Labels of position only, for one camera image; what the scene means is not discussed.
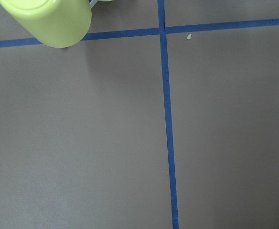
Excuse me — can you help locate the lime green plastic cup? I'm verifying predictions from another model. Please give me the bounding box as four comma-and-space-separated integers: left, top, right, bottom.
0, 0, 92, 48

